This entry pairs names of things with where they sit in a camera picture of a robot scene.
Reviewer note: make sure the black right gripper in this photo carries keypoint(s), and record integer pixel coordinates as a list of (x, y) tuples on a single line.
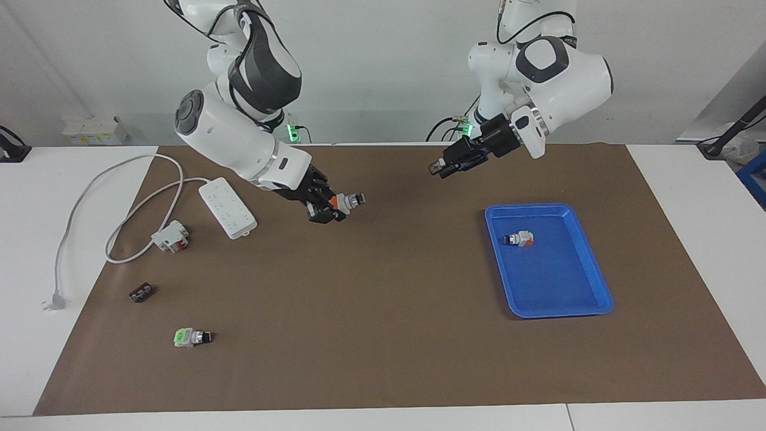
[(305, 185)]

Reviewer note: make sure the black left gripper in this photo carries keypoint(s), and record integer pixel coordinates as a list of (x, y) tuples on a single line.
[(494, 140)]

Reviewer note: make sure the white selector switch orange block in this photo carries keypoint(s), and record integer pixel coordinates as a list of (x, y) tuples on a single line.
[(350, 200)]

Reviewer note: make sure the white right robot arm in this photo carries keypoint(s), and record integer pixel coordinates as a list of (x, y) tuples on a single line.
[(227, 131)]

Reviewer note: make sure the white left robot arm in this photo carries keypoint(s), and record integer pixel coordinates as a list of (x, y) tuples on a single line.
[(568, 78)]

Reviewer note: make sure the white power strip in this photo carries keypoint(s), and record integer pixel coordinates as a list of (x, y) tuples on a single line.
[(227, 206)]

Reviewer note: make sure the brown table mat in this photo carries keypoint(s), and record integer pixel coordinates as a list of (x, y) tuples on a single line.
[(383, 299)]

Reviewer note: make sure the blue plastic tray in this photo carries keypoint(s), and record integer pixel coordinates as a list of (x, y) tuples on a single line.
[(550, 281)]

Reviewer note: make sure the white red circuit breaker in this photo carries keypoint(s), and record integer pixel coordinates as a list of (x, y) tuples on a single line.
[(170, 236)]

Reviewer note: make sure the small black terminal block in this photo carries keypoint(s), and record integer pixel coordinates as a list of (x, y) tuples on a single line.
[(142, 293)]

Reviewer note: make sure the white cardboard box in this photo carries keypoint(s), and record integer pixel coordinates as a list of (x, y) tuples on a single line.
[(90, 129)]

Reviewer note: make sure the black stand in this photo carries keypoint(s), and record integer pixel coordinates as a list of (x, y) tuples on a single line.
[(712, 149)]

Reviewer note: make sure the clear plastic bag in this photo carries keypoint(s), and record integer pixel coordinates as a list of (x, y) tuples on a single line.
[(745, 146)]

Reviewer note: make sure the blue crate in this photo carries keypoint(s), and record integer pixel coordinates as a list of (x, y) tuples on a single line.
[(755, 176)]

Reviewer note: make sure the black clamp base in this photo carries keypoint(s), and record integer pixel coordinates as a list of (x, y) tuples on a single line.
[(15, 154)]

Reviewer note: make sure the white selector switch red block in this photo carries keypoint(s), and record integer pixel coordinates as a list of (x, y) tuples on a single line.
[(523, 239)]

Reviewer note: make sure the white selector switch green block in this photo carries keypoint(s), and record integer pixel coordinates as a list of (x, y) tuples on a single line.
[(185, 337)]

